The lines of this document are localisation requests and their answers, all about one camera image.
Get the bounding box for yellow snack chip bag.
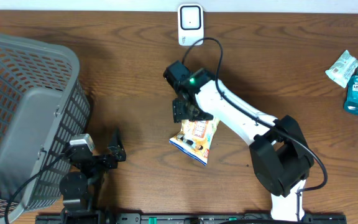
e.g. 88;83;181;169
169;118;219;166

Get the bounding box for white barcode scanner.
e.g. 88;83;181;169
177;3;204;46

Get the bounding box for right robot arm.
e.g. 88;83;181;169
163;61;314;222

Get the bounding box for grey plastic mesh basket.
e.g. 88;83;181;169
0;34;91;223

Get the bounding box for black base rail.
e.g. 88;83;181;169
35;212;347;224

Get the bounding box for mint green wipes pack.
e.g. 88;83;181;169
325;50;358;88

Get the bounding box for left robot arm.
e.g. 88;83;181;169
59;128;126;223

